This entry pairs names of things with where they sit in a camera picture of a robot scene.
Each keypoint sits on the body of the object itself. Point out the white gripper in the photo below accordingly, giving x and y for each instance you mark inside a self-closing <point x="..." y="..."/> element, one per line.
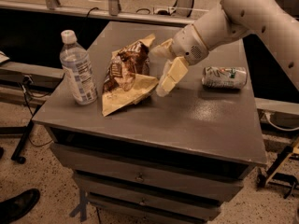
<point x="188" y="45"/>

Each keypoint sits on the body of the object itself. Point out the brown sea salt chip bag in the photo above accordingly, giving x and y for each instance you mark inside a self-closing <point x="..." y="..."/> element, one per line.
<point x="128" y="80"/>

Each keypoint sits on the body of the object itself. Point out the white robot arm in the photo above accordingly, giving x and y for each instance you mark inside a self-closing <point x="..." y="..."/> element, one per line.
<point x="229" y="21"/>

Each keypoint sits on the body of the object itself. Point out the clear plastic water bottle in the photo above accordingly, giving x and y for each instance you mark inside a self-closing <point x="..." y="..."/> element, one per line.
<point x="78" y="69"/>

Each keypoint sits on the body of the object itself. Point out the white green soda can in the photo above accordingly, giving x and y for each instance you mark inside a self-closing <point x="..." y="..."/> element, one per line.
<point x="224" y="77"/>

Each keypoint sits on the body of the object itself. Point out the grey drawer cabinet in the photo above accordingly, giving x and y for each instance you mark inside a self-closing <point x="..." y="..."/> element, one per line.
<point x="171" y="160"/>

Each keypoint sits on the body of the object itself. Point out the yellow black floor stand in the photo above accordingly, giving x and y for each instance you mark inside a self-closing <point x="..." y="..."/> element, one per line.
<point x="291" y="182"/>

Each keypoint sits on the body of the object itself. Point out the black stand leg with wheel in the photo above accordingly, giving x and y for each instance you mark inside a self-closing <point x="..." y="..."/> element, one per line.
<point x="24" y="131"/>

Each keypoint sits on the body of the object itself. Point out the black leather shoe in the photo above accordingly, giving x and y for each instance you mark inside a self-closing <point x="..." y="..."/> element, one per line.
<point x="17" y="207"/>

